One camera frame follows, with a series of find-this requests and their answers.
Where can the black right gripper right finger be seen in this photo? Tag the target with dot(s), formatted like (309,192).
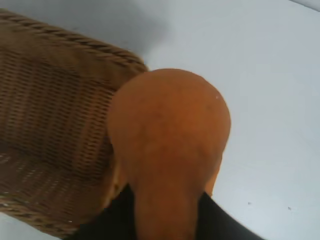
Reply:
(220,220)

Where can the orange butternut squash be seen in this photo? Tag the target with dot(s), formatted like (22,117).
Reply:
(170,140)

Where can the brown woven wicker basket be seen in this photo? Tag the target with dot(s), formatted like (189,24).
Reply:
(55,135)

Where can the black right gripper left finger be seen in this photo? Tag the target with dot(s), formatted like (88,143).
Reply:
(112,217)

